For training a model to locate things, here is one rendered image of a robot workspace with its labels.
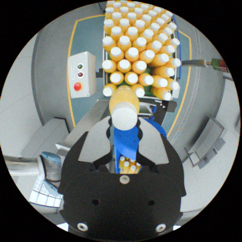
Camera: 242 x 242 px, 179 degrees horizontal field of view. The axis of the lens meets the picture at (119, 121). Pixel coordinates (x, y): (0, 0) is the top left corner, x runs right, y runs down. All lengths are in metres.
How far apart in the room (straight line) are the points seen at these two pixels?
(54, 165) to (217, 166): 3.85
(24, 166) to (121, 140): 0.46
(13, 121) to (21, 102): 0.57
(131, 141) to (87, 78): 0.32
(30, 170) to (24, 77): 2.58
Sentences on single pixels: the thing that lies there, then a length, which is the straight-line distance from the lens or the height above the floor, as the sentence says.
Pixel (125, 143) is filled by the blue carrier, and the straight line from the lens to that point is 0.32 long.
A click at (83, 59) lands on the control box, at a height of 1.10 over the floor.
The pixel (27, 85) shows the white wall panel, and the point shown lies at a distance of 2.83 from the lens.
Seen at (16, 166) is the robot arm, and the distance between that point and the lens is 0.43.
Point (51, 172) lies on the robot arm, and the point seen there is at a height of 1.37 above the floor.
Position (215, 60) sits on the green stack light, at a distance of 0.53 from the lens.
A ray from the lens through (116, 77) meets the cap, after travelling 0.32.
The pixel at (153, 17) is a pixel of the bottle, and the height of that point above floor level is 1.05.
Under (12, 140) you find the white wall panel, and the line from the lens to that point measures 2.76.
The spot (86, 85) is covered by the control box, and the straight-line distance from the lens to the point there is 0.34.
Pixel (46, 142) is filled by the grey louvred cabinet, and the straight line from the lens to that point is 1.75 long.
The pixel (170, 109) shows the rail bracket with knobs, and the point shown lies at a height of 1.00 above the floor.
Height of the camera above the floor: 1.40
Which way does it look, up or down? 58 degrees down
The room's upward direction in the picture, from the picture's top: 175 degrees counter-clockwise
